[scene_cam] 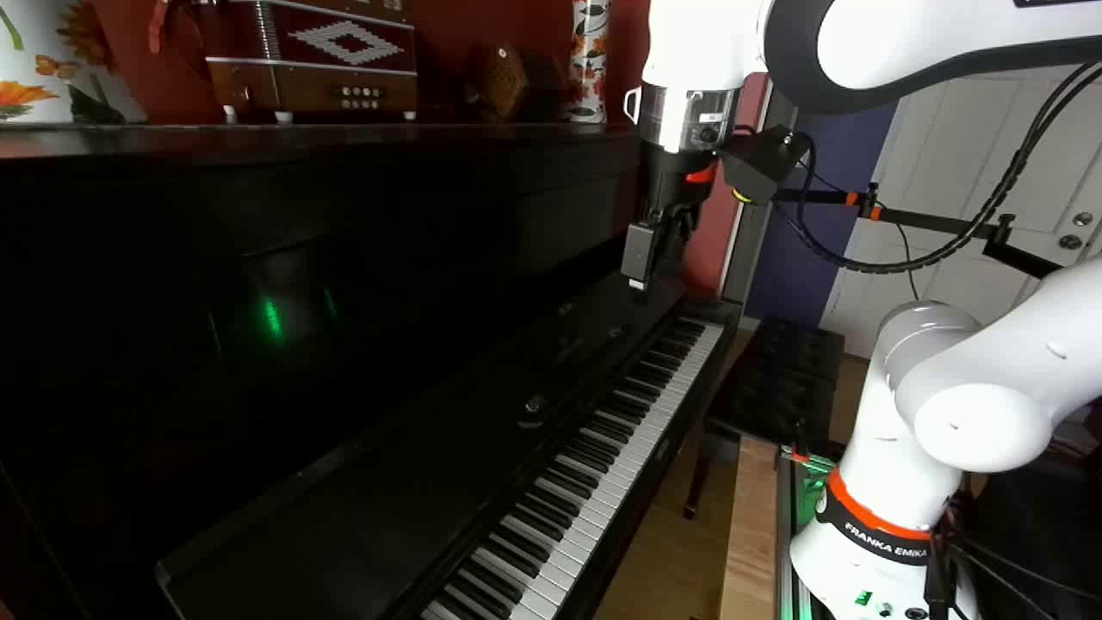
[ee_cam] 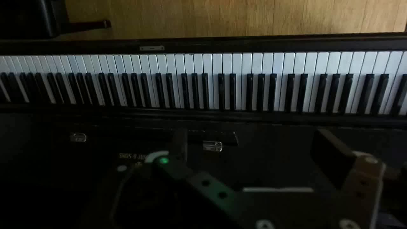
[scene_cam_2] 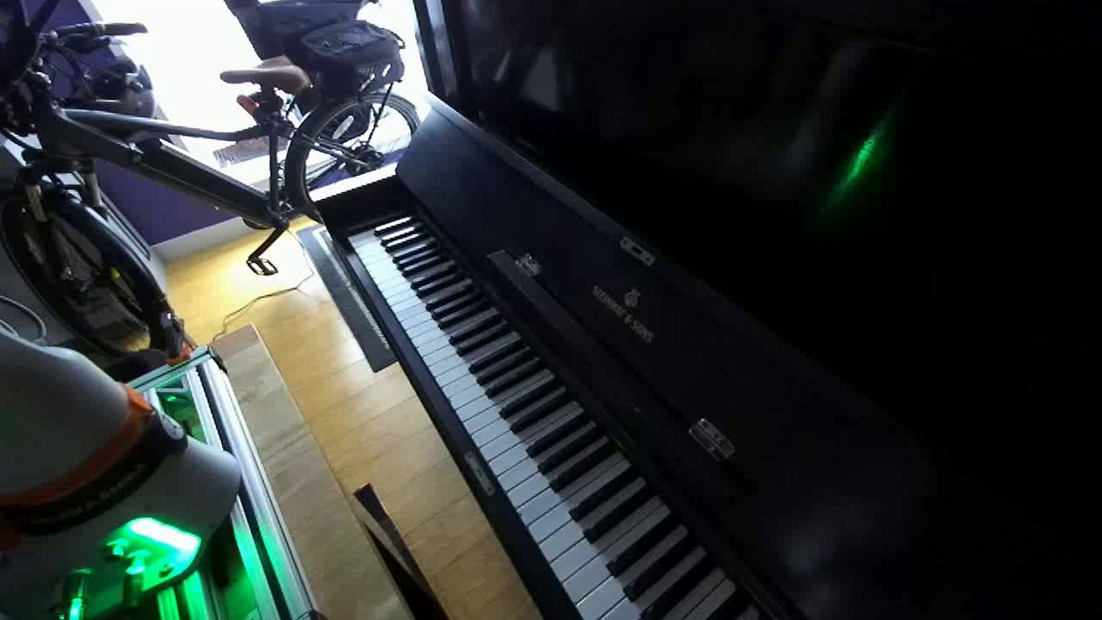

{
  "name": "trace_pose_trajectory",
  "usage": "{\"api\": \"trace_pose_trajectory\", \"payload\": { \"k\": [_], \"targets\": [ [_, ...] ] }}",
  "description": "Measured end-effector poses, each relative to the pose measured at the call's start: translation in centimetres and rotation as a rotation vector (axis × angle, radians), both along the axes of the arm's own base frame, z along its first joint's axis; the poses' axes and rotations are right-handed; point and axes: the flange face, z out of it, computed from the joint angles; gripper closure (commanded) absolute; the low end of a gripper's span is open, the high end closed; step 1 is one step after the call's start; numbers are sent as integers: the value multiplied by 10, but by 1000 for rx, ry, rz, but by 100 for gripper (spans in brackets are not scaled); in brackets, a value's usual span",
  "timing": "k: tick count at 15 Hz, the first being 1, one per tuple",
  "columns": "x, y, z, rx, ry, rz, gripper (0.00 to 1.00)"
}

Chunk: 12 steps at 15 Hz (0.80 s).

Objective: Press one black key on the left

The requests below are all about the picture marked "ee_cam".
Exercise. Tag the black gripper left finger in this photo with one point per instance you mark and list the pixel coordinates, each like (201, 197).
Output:
(198, 187)

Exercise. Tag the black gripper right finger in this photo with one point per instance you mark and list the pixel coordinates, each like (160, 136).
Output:
(357, 178)

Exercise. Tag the black upright piano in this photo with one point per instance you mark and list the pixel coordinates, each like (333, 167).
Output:
(83, 121)

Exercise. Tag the black piano bench leg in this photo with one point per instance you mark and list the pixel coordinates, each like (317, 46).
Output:
(41, 19)

